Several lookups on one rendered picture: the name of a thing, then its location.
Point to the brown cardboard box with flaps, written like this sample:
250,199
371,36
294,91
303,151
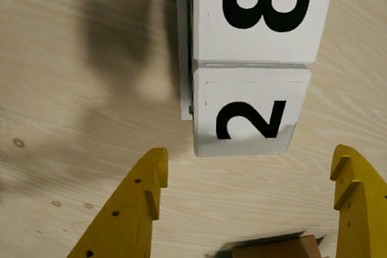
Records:
301,247

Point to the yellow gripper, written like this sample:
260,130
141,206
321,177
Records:
123,226

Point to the white cube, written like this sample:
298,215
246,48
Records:
257,31
245,109

